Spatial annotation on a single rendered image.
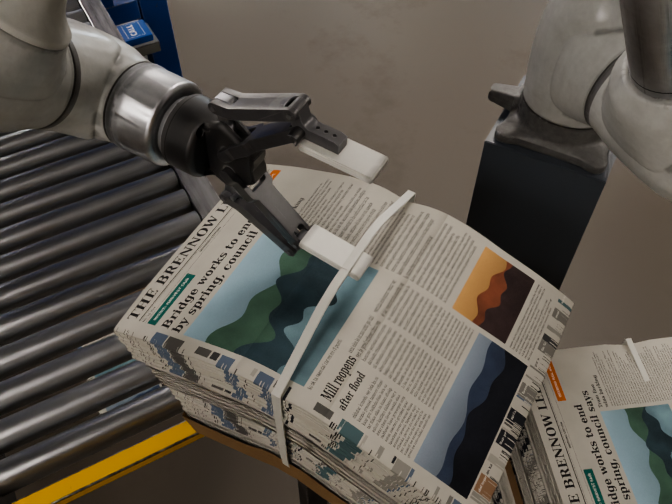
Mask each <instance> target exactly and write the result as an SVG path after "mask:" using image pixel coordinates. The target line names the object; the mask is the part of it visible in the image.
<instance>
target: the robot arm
mask: <svg viewBox="0 0 672 504"><path fill-rule="evenodd" d="M66 4H67V0H0V132H14V131H19V130H25V129H36V130H46V131H52V132H58V133H62V134H67V135H71V136H75V137H78V138H82V139H85V140H90V139H96V140H103V141H108V142H111V143H113V144H115V145H117V146H118V147H120V148H122V149H124V150H127V151H129V152H131V153H133V154H135V155H137V156H139V157H141V158H143V159H145V160H147V161H149V162H151V163H153V164H155V165H158V166H167V165H172V166H174V167H176V168H178V169H180V170H182V171H184V172H186V173H187V174H189V175H191V176H194V177H202V176H207V175H215V176H216V177H217V178H219V179H220V180H221V181H222V182H223V183H225V190H224V191H223V192H222V193H221V194H220V195H219V198H220V199H221V200H222V201H223V202H224V203H226V204H227V205H229V206H231V207H232V208H234V209H235V210H237V211H238V212H239V213H241V214H242V215H243V216H244V217H245V218H246V219H247V220H249V221H250V222H251V223H252V224H253V225H254V226H255V227H257V228H258V229H259V230H260V231H261V232H262V233H263V234H265V235H266V236H267V237H268V238H269V239H270V240H271V241H273V242H274V243H275V244H276V245H277V246H278V247H279V248H281V249H282V250H283V251H284V252H285V253H286V254H287V255H289V256H291V257H293V256H294V255H295V254H296V253H297V251H298V250H300V249H304V250H305V251H307V252H309V253H310V254H312V255H314V256H316V257H317V258H319V259H321V260H322V261H324V262H326V263H327V264H329V265H331V266H333V267H334V268H336V269H338V270H340V269H341V267H342V265H343V264H344V262H345V261H346V260H347V258H348V257H349V255H350V254H351V252H352V251H353V249H354V248H355V246H353V245H351V244H349V243H348V242H346V241H344V240H342V239H341V238H339V237H337V236H335V235H334V234H332V233H330V232H329V231H327V230H325V229H323V228H322V227H320V226H318V225H316V224H313V225H310V226H309V225H308V224H307V223H306V222H305V221H304V220H303V218H302V217H301V216H300V215H299V214H298V213H297V212H296V210H295V209H294V208H293V207H292V206H291V205H290V203H289V202H288V201H287V200H286V199H285V198H284V197H283V195H282V194H281V193H280V192H279V191H278V190H277V189H276V187H275V186H274V185H273V178H272V176H271V175H270V174H269V173H268V172H267V167H266V163H265V156H266V149H269V148H273V147H278V146H282V145H286V144H290V143H293V144H294V143H295V142H296V144H295V145H294V146H297V145H298V144H299V142H300V141H301V140H302V139H303V141H302V142H301V143H300V144H299V150H300V151H302V152H304V153H306V154H308V155H310V156H312V157H314V158H316V159H319V160H321V161H323V162H325V163H327V164H329V165H331V166H333V167H335V168H337V169H339V170H341V171H344V172H346V173H348V174H350V175H352V176H354V177H356V178H358V179H360V180H362V181H364V182H366V183H369V184H372V183H373V181H374V180H375V179H376V178H377V176H378V175H379V174H380V172H381V171H382V170H383V168H384V167H385V166H386V164H387V163H388V159H389V158H388V157H387V156H385V155H383V154H381V153H378V152H376V151H374V150H372V149H370V148H368V147H366V146H363V145H361V144H359V143H357V142H355V141H353V140H350V139H348V138H347V137H348V136H346V135H345V134H344V133H343V132H341V131H339V130H336V129H334V128H332V127H330V126H328V125H326V124H324V123H321V122H319V121H317V118H316V116H315V115H314V114H312V113H311V112H310V109H309V105H310V104H311V99H310V97H309V96H308V95H307V94H305V93H241V92H239V91H236V90H233V89H230V88H224V89H223V90H222V91H221V92H220V93H219V94H218V95H217V96H216V97H215V98H214V99H213V100H212V99H210V98H208V97H206V96H204V95H203V94H202V90H201V89H200V88H199V87H198V86H197V85H196V84H195V83H193V82H191V81H189V80H187V79H185V78H183V77H181V76H178V75H176V74H174V73H172V72H170V71H168V70H166V69H165V68H163V67H162V66H160V65H158V64H154V63H152V62H150V61H148V60H147V59H146V58H144V57H143V56H142V55H141V54H140V53H139V52H138V51H137V50H136V49H135V48H133V47H132V46H130V45H128V44H126V43H125V42H123V41H121V40H120V39H118V38H116V37H114V36H112V35H110V34H108V33H106V32H104V31H101V30H99V29H97V28H94V27H92V26H89V25H87V24H84V23H82V22H79V21H76V20H74V19H70V18H67V17H66ZM491 91H492V92H491ZM491 91H490V92H489V94H488V99H489V100H490V101H492V102H494V103H496V104H497V105H499V106H501V107H503V108H505V109H507V110H509V111H510V113H509V115H508V116H507V118H506V119H505V120H504V121H503V122H502V123H501V124H499V125H498V126H497V127H496V130H495V134H494V137H495V139H496V140H497V141H499V142H501V143H506V144H514V145H518V146H521V147H524V148H527V149H530V150H533V151H536V152H539V153H542V154H545V155H548V156H551V157H554V158H557V159H560V160H562V161H565V162H568V163H571V164H574V165H577V166H579V167H581V168H583V169H584V170H586V171H587V172H589V173H592V174H601V173H603V172H604V171H605V169H606V166H607V163H608V161H607V153H608V151H609V149H610V150H611V151H612V152H613V154H614V155H615V156H616V157H617V158H618V159H619V160H620V161H621V162H622V163H623V164H624V165H625V166H626V167H627V168H628V169H629V170H630V171H631V172H632V173H633V174H634V175H636V176H637V177H638V178H639V179H640V180H641V181H642V182H643V183H644V184H646V185H647V186H648V187H649V188H650V189H652V190H653V191H654V192H655V193H657V194H658V195H660V196H662V197H664V198H665V199H667V200H670V201H672V0H549V2H548V4H547V6H546V8H545V10H544V12H543V14H542V17H541V19H540V22H539V25H538V28H537V31H536V34H535V38H534V41H533V44H532V48H531V52H530V56H529V61H528V66H527V71H526V79H525V83H524V84H522V85H521V86H513V85H505V84H497V83H496V84H493V85H492V86H491ZM241 121H264V122H272V123H269V124H264V123H261V124H257V125H254V126H250V127H249V126H245V125H244V124H243V123H242V122H241ZM258 180H259V183H258V184H257V185H256V186H255V187H254V188H253V189H251V188H249V187H248V185H254V184H255V183H257V182H258ZM297 228H298V229H299V230H300V231H299V230H298V229H297ZM288 242H289V243H288Z"/></svg>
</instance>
